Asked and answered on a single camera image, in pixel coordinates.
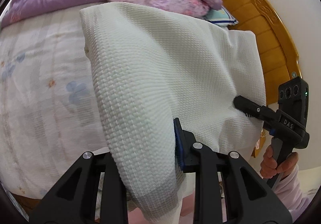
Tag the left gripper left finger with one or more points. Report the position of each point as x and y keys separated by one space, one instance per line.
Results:
x=73 y=198

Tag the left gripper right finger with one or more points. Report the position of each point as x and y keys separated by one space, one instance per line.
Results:
x=227 y=188

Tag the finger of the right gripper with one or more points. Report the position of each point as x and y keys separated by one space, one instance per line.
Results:
x=251 y=109

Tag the white snap-button jacket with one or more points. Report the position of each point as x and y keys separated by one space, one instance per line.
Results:
x=150 y=67

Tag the pink sleeve forearm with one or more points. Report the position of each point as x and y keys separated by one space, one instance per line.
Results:
x=289 y=193

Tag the person's right hand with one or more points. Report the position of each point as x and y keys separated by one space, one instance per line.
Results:
x=270 y=168

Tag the floral printed bed sheet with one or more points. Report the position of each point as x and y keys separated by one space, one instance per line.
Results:
x=49 y=113

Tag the light blue striped pillow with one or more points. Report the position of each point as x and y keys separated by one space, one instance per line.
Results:
x=221 y=18

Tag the wooden headboard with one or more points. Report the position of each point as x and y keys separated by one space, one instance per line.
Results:
x=278 y=54

